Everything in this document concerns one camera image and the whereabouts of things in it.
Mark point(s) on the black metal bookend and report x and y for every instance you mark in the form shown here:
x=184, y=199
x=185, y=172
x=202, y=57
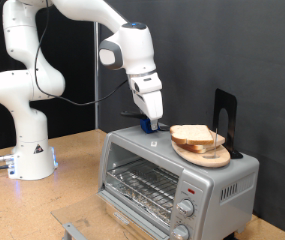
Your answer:
x=220, y=103

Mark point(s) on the silver oven knob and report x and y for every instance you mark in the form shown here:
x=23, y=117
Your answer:
x=186, y=208
x=181, y=232

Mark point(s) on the thin metal pin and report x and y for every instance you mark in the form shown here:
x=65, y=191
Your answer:
x=215, y=143

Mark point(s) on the small white tag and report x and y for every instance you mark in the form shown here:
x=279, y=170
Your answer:
x=154, y=144

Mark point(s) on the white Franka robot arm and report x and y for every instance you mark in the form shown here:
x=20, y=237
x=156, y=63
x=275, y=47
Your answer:
x=25, y=86

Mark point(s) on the vertical metal pole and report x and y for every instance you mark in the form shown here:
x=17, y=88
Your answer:
x=96, y=66

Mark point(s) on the blue spatula grip block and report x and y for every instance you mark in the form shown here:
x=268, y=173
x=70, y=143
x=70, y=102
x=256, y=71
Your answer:
x=145, y=126

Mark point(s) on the silver toaster oven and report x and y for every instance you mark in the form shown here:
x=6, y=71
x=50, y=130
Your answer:
x=215, y=186

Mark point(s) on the glass oven door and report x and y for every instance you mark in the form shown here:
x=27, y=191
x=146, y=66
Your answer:
x=75, y=230

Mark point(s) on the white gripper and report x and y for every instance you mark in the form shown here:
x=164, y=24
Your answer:
x=153, y=106

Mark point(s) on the oval wooden board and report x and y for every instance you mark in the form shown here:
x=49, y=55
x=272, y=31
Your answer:
x=202, y=159

